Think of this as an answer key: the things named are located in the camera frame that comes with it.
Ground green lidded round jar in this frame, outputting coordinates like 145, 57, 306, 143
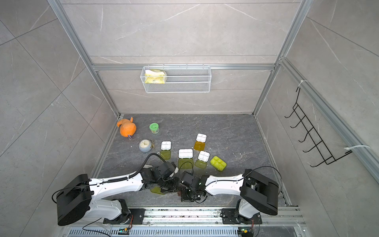
149, 122, 159, 134

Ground small green pillbox centre right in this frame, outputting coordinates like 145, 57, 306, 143
194, 151, 210, 169

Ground white wire wall basket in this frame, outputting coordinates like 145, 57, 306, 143
140, 65, 212, 93

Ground yellow packet in basket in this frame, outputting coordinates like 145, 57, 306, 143
144, 69, 167, 84

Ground grey alarm clock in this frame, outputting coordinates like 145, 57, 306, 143
138, 139, 155, 153

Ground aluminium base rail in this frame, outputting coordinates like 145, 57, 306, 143
58, 207, 310, 237

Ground orange plush toy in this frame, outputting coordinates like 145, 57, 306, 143
117, 117, 137, 139

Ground small green pillbox near clock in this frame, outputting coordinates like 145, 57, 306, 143
160, 141, 172, 160

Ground black wall hook rack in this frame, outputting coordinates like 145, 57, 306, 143
285, 87, 352, 168

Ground large green six-cell pillbox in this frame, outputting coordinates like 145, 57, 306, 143
150, 186, 164, 195

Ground amber pillbox at back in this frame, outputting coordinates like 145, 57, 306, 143
193, 133, 207, 151

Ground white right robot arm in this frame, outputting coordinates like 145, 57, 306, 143
179, 169, 279, 219

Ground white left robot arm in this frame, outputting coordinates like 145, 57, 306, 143
56, 163, 179, 226

